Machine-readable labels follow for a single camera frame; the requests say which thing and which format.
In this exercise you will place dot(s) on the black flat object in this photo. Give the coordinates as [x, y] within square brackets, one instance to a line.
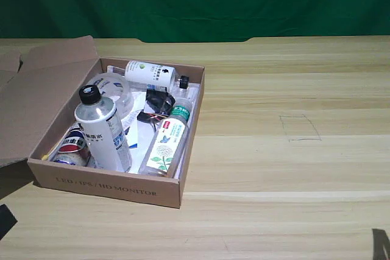
[6, 222]

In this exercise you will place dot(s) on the clear bottle green flower label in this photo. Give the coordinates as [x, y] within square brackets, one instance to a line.
[167, 144]

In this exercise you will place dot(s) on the Pepsi can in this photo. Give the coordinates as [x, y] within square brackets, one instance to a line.
[71, 145]

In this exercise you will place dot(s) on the small yellow item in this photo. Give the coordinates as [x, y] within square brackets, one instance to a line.
[45, 157]

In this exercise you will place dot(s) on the white paper sheets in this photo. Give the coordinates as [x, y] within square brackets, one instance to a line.
[140, 150]

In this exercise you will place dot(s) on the small white bottle black cap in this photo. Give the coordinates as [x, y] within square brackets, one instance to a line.
[146, 72]

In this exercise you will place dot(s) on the clear tape roll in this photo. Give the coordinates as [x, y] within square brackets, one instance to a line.
[122, 89]

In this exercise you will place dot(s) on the green backdrop cloth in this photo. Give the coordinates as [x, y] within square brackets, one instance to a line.
[195, 1]

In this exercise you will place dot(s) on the brown cardboard box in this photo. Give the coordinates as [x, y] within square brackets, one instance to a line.
[106, 187]

